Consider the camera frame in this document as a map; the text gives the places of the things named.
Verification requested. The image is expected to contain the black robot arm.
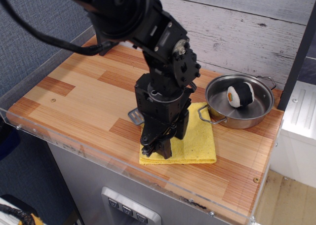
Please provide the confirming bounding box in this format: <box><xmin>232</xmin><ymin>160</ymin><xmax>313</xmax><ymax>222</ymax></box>
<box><xmin>73</xmin><ymin>0</ymin><xmax>200</xmax><ymax>159</ymax></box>

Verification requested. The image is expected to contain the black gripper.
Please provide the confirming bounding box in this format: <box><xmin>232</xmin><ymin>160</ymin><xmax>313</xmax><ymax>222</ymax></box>
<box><xmin>135</xmin><ymin>74</ymin><xmax>193</xmax><ymax>159</ymax></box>

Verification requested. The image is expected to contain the plush sushi roll toy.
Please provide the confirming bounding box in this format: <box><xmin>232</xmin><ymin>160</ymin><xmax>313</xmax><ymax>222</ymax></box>
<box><xmin>227</xmin><ymin>82</ymin><xmax>255</xmax><ymax>108</ymax></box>

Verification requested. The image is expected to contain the silver toy fridge front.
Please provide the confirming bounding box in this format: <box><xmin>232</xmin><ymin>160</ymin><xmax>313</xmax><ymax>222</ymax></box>
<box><xmin>49</xmin><ymin>144</ymin><xmax>247</xmax><ymax>225</ymax></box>

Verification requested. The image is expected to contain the yellow object at corner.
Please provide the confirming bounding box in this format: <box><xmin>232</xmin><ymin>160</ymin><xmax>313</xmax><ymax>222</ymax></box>
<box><xmin>31</xmin><ymin>214</ymin><xmax>45</xmax><ymax>225</ymax></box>

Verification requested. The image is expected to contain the stainless steel pan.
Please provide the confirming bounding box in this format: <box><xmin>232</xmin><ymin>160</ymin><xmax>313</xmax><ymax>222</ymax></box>
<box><xmin>197</xmin><ymin>74</ymin><xmax>276</xmax><ymax>129</ymax></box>

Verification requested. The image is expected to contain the yellow folded cloth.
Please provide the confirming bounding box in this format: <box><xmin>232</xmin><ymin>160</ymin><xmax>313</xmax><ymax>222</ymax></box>
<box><xmin>139</xmin><ymin>102</ymin><xmax>217</xmax><ymax>165</ymax></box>

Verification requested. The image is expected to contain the white toy appliance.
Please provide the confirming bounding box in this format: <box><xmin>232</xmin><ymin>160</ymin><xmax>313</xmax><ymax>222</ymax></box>
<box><xmin>270</xmin><ymin>81</ymin><xmax>316</xmax><ymax>187</ymax></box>

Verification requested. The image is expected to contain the grey spatula with green handle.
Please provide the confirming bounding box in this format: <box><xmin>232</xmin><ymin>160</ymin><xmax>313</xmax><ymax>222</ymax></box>
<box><xmin>128</xmin><ymin>108</ymin><xmax>145</xmax><ymax>125</ymax></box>

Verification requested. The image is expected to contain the dark right vertical post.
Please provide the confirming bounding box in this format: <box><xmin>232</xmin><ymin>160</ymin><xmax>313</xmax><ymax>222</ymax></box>
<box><xmin>278</xmin><ymin>11</ymin><xmax>316</xmax><ymax>112</ymax></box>

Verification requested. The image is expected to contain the dark grey vertical post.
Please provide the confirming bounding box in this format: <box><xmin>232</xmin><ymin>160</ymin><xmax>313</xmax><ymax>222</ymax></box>
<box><xmin>96</xmin><ymin>31</ymin><xmax>119</xmax><ymax>56</ymax></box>

